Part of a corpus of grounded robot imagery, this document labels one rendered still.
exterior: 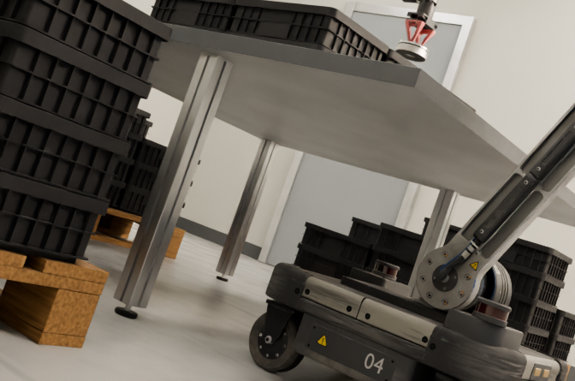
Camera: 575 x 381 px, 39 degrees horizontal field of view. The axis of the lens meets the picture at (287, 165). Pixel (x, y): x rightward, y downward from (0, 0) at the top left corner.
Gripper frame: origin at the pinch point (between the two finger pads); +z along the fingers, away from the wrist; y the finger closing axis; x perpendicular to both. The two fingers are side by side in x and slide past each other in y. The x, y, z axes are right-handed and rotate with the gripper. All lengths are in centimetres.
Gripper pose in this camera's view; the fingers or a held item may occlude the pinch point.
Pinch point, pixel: (414, 44)
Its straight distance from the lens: 273.5
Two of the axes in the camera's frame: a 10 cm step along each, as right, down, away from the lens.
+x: 7.2, 1.8, -6.7
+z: -3.2, 9.4, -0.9
